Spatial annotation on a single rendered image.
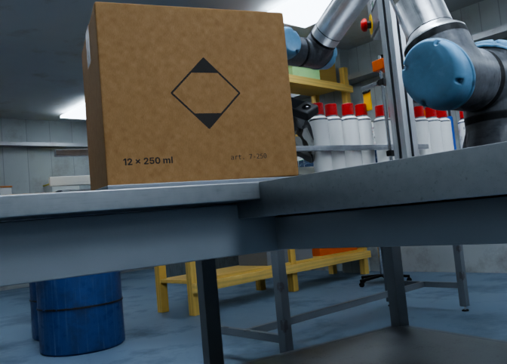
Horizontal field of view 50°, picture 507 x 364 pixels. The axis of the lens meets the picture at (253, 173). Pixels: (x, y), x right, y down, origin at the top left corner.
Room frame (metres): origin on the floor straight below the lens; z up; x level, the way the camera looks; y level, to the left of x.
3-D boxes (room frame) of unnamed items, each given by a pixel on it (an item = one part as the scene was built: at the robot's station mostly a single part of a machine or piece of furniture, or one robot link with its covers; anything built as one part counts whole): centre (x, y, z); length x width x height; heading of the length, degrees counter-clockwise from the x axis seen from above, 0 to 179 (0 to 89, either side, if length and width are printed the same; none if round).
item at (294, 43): (1.33, -0.10, 1.20); 0.11 x 0.11 x 0.08; 38
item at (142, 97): (0.93, 0.11, 0.99); 0.30 x 0.24 x 0.27; 112
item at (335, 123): (1.52, -0.23, 0.98); 0.05 x 0.05 x 0.20
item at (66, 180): (1.43, -0.03, 0.90); 1.07 x 0.01 x 0.02; 121
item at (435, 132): (1.71, -0.57, 0.98); 0.05 x 0.05 x 0.20
